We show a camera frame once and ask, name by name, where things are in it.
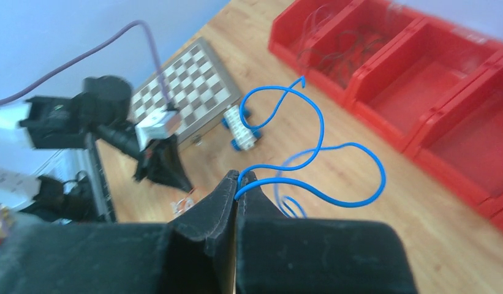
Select red bin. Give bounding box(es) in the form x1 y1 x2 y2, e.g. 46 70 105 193
268 1 361 75
405 57 503 219
346 17 503 152
304 1 424 107

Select checkered chessboard mat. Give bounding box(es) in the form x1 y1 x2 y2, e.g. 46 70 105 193
129 37 243 150

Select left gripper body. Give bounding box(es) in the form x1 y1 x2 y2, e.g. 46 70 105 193
97 121 153 160

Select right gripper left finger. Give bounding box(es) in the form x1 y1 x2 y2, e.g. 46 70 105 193
0 170 239 293

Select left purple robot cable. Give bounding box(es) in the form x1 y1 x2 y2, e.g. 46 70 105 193
0 20 173 110

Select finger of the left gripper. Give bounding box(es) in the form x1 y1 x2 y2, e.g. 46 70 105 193
134 135 193 193

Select white toy car blue wheels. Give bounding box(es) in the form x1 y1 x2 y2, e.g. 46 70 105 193
221 105 262 151

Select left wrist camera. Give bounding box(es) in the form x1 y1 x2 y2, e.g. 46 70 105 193
135 108 181 151

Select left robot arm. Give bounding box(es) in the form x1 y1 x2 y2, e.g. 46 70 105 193
0 75 193 222

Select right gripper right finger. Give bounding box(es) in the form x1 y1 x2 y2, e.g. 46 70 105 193
236 187 418 293

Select purple wire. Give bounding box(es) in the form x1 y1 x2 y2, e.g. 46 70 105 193
300 6 333 45

